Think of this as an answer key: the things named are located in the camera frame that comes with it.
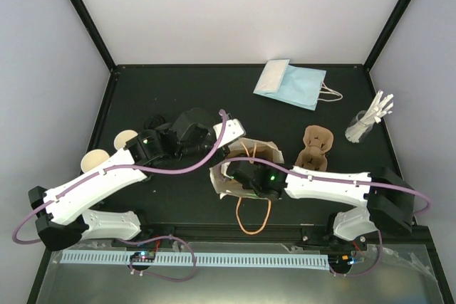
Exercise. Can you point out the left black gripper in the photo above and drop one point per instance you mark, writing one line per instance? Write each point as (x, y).
(221, 154)

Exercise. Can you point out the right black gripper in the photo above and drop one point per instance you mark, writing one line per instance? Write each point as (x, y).
(257, 163)

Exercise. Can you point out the brown paper bag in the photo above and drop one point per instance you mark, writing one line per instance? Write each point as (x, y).
(245, 155)

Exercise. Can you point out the single paper cup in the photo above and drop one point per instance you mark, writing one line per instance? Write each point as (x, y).
(123, 137)

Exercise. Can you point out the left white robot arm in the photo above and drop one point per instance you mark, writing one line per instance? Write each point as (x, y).
(65, 215)

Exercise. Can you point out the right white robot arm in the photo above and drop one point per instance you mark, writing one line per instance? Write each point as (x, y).
(380, 200)

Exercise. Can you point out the black cup lids stack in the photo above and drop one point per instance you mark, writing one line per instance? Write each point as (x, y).
(154, 122)

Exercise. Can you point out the blue paper bag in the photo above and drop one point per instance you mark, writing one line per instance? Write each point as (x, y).
(302, 87)

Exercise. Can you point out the right small circuit board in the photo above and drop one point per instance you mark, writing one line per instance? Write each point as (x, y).
(346, 259)

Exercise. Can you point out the small circuit board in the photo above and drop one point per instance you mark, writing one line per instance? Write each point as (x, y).
(346, 259)
(143, 256)

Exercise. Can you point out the paper cup stack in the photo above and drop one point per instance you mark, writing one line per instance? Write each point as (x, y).
(93, 159)

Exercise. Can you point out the left small circuit board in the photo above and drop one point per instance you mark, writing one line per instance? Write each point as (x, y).
(143, 256)

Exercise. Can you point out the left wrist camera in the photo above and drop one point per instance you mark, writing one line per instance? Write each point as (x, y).
(232, 132)

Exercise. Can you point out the black mounting rail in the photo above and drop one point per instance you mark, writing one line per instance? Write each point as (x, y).
(231, 233)

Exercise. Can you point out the light blue cable duct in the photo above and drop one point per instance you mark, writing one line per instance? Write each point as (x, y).
(224, 260)

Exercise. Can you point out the left black frame post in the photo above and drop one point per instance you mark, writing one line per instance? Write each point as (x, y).
(93, 32)

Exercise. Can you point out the black frame post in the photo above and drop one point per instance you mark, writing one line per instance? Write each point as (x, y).
(93, 32)
(386, 32)

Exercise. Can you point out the right black frame post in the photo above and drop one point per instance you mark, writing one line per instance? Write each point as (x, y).
(386, 32)

